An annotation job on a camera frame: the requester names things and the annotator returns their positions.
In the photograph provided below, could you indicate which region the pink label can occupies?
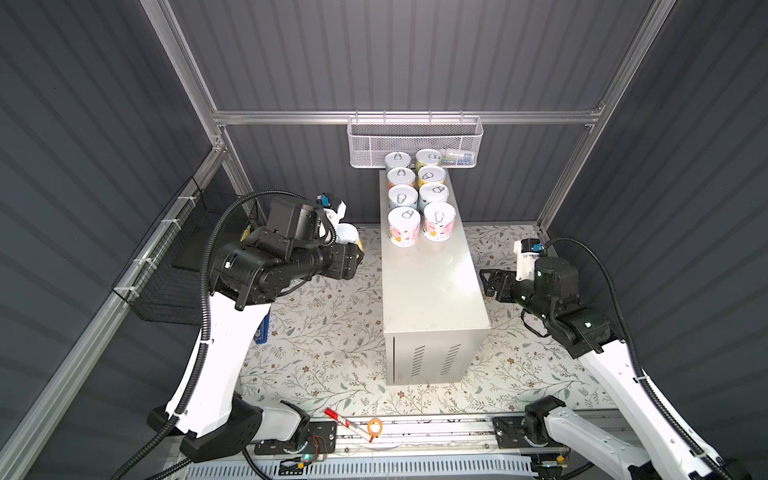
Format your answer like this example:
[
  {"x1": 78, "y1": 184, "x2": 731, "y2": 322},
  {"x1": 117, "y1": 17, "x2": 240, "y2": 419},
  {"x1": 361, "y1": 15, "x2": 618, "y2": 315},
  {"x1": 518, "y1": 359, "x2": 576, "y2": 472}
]
[{"x1": 387, "y1": 207, "x2": 421, "y2": 248}]

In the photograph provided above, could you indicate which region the orange label can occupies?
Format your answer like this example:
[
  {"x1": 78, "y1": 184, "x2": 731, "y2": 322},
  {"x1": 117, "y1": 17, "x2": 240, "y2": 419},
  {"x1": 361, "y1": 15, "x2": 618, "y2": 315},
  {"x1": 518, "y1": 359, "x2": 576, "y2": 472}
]
[{"x1": 386, "y1": 167, "x2": 417, "y2": 188}]

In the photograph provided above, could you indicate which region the teal label can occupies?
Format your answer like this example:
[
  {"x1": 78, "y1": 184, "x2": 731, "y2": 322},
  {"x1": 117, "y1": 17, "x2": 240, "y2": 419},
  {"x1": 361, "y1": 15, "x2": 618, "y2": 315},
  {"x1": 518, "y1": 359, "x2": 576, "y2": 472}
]
[{"x1": 384, "y1": 151, "x2": 412, "y2": 171}]

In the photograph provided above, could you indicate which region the dark red label can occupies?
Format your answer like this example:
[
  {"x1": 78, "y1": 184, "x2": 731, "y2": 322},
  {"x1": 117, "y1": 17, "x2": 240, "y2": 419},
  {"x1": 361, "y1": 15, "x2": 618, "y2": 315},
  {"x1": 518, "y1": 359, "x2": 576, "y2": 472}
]
[{"x1": 423, "y1": 202, "x2": 456, "y2": 242}]

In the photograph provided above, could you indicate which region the yellow label can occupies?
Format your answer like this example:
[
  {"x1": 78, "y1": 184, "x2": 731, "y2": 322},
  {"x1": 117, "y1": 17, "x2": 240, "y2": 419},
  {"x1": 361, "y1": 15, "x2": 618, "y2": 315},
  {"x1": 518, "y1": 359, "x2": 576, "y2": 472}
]
[{"x1": 417, "y1": 165, "x2": 446, "y2": 188}]

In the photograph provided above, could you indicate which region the green label can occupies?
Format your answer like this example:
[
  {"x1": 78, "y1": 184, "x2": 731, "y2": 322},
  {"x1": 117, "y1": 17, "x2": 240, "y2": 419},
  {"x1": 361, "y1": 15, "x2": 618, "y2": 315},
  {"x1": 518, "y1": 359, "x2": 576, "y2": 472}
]
[{"x1": 415, "y1": 149, "x2": 442, "y2": 170}]

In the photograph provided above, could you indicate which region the silver top can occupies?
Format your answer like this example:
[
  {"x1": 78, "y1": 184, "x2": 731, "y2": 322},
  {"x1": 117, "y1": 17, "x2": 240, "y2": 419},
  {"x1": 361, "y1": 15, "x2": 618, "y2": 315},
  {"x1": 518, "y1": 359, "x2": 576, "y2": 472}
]
[{"x1": 418, "y1": 182, "x2": 450, "y2": 211}]

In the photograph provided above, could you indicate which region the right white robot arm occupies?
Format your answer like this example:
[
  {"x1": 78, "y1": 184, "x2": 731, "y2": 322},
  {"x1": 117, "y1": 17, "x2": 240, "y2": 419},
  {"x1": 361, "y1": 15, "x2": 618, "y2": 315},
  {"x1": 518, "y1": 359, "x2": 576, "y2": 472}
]
[{"x1": 479, "y1": 256, "x2": 751, "y2": 479}]

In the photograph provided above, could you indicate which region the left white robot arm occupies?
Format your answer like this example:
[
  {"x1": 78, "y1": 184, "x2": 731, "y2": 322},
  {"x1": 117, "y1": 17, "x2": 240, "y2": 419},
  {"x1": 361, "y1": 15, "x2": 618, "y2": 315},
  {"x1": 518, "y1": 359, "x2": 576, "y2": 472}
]
[{"x1": 148, "y1": 192, "x2": 364, "y2": 463}]

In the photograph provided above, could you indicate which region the beige metal cabinet counter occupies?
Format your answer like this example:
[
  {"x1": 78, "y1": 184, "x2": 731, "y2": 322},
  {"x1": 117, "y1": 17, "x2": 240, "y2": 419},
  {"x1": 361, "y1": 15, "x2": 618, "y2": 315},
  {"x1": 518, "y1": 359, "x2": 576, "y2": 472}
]
[{"x1": 379, "y1": 172, "x2": 490, "y2": 386}]

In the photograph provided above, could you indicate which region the blue stapler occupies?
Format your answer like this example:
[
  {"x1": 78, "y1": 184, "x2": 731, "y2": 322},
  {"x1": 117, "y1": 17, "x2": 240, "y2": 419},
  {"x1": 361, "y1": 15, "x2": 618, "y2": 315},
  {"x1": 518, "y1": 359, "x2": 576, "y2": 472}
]
[{"x1": 253, "y1": 313, "x2": 270, "y2": 345}]

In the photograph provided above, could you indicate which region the floral table mat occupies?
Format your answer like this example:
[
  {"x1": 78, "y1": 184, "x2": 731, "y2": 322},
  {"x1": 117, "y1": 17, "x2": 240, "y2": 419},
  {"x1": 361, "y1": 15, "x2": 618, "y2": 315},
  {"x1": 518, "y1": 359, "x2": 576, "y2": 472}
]
[{"x1": 239, "y1": 225, "x2": 612, "y2": 416}]

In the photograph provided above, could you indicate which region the tube in white basket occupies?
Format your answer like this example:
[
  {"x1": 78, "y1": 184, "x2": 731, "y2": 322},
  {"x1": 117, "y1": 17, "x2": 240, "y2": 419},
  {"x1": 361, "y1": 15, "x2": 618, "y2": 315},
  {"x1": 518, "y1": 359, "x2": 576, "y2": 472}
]
[{"x1": 440, "y1": 148, "x2": 476, "y2": 168}]

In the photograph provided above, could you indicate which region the red white marker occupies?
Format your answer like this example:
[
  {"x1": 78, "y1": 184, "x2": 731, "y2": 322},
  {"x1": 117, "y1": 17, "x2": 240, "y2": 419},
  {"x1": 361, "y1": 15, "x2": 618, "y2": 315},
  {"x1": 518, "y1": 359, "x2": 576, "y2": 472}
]
[{"x1": 324, "y1": 408, "x2": 372, "y2": 443}]

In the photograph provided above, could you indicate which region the white wire mesh basket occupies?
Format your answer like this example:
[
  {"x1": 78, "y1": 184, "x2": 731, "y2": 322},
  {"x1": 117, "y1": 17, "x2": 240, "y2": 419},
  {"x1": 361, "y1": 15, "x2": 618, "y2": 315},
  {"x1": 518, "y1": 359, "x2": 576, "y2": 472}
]
[{"x1": 346, "y1": 114, "x2": 484, "y2": 169}]

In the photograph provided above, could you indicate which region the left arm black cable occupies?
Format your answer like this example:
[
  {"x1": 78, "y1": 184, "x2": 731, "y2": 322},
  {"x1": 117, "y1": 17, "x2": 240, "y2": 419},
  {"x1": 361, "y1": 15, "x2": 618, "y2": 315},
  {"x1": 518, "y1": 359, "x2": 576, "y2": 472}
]
[{"x1": 110, "y1": 190, "x2": 337, "y2": 480}]

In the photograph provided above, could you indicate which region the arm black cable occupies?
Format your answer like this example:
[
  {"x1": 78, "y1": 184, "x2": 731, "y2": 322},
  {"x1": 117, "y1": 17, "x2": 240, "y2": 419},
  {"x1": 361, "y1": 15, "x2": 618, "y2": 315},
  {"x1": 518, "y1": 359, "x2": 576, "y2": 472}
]
[
  {"x1": 542, "y1": 237, "x2": 730, "y2": 480},
  {"x1": 110, "y1": 190, "x2": 337, "y2": 480}
]

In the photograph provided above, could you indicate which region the black wire wall basket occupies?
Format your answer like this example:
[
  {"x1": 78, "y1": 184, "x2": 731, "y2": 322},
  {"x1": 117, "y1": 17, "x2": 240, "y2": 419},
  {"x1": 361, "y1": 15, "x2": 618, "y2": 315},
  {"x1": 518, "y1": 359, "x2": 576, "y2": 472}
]
[{"x1": 113, "y1": 173, "x2": 237, "y2": 327}]

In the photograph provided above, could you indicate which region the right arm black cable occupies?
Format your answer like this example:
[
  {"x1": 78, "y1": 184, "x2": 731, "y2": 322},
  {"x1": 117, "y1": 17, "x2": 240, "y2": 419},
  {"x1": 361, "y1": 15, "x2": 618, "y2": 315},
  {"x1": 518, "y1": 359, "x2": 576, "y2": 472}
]
[{"x1": 542, "y1": 237, "x2": 730, "y2": 480}]

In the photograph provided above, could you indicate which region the orange ring tool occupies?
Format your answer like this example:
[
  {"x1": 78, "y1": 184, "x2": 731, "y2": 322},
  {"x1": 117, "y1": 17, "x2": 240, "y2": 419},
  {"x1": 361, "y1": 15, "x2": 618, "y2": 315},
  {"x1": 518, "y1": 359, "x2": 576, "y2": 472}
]
[{"x1": 366, "y1": 418, "x2": 383, "y2": 441}]

